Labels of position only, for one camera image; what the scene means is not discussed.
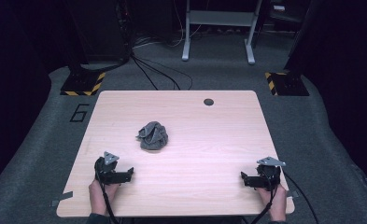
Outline person's right hand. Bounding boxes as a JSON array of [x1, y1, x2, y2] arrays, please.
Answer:
[[256, 183, 289, 222]]

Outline white floor cables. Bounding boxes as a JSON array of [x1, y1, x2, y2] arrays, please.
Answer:
[[134, 18, 204, 49]]

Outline person's left hand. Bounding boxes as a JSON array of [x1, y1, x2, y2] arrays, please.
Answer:
[[88, 178, 120, 217]]

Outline black cable beside table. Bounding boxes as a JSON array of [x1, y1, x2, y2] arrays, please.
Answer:
[[283, 171, 319, 224]]

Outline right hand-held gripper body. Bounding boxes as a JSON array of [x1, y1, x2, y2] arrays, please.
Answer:
[[255, 156, 287, 191]]

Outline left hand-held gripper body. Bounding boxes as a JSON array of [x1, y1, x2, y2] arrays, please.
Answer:
[[93, 151, 123, 186]]

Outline black floor cable bundle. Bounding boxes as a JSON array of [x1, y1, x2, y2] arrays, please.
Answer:
[[130, 53, 194, 91]]

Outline hand-held gripper black cable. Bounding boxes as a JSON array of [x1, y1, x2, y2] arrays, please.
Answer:
[[249, 169, 280, 224], [96, 172, 121, 224]]

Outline right hand-held gripper black cable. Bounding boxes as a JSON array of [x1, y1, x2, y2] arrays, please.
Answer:
[[249, 169, 280, 224]]

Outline hazard-striped black base plate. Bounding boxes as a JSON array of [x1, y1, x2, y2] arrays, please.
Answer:
[[263, 71, 310, 97], [60, 70, 106, 97]]

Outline white metal stand frame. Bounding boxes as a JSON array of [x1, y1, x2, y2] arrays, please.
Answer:
[[181, 0, 263, 65]]

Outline left hand-held gripper black cable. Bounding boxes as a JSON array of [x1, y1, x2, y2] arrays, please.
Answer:
[[96, 172, 121, 224]]

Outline black equipment cabinet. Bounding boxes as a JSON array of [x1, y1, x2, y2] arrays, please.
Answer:
[[64, 0, 133, 64]]

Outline grey towel cloth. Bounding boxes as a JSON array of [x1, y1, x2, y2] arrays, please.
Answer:
[[135, 120, 169, 151]]

